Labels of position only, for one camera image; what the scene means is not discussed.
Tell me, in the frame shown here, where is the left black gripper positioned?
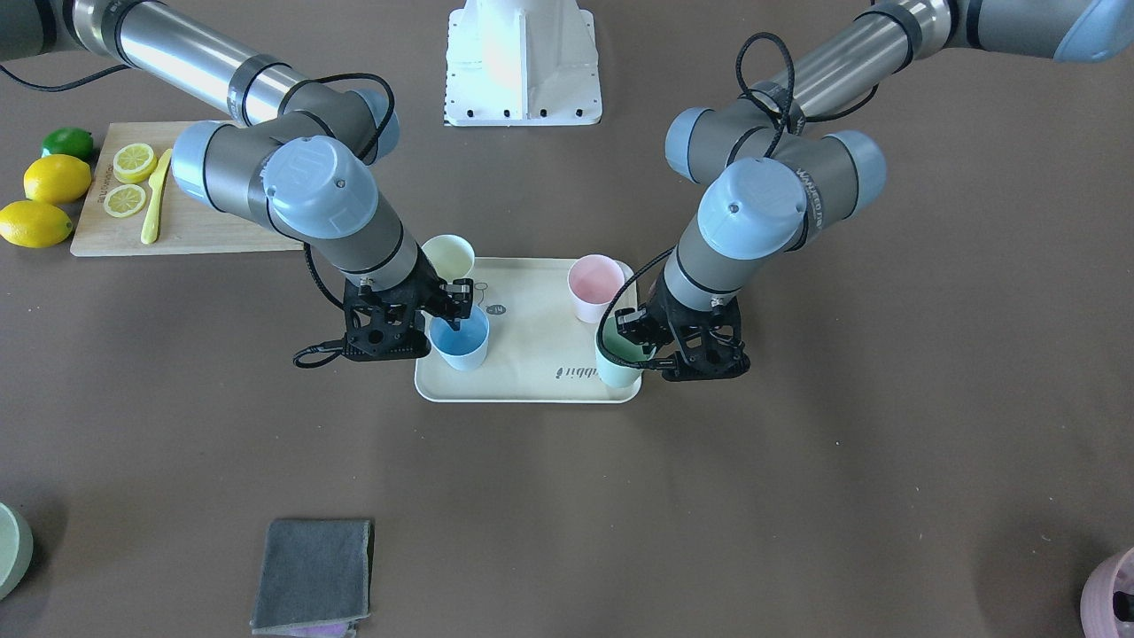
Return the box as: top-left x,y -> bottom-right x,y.
615,277 -> 750,381

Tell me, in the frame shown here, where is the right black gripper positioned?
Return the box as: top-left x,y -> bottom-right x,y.
342,266 -> 475,361

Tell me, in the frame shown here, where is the blue cup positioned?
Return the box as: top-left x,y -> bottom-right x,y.
428,306 -> 491,371

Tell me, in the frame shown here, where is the green cup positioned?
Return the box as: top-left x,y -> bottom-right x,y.
594,330 -> 655,388

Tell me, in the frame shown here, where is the cream yellow cup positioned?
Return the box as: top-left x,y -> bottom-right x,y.
422,233 -> 477,282

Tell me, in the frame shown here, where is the pink cup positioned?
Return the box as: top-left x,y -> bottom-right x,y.
567,254 -> 626,323

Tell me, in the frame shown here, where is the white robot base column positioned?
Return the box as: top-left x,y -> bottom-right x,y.
443,1 -> 603,127

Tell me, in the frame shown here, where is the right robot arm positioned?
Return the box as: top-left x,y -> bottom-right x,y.
1,1 -> 474,369

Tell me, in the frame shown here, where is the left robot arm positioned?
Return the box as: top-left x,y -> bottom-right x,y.
595,1 -> 1133,381

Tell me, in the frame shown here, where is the cream rabbit tray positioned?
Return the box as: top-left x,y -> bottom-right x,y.
414,257 -> 641,405

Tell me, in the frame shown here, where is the bamboo cutting board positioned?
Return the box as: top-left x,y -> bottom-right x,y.
70,121 -> 301,257

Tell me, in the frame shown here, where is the grey folded cloth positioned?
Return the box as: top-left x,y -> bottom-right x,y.
249,518 -> 373,637

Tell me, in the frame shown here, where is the yellow toy knife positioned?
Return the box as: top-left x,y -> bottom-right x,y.
139,148 -> 174,244

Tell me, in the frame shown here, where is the lemon slice lower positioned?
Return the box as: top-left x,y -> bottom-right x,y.
102,184 -> 147,219

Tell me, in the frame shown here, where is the lemon slice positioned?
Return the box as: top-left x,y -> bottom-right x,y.
111,143 -> 159,184
102,184 -> 147,219

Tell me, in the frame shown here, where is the lemon slice upper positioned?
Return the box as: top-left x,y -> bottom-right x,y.
111,143 -> 159,184

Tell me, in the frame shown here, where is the green lime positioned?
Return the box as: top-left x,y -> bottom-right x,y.
41,127 -> 96,161

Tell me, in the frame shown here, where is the whole lemon near lime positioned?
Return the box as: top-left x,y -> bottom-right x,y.
23,154 -> 92,205

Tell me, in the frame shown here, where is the whole lemon outer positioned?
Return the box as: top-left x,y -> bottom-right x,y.
1,199 -> 74,249

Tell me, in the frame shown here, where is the green bowl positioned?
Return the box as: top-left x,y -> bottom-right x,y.
1,503 -> 34,599

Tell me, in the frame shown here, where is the pink bowl with ice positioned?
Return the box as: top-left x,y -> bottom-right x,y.
1080,548 -> 1133,637

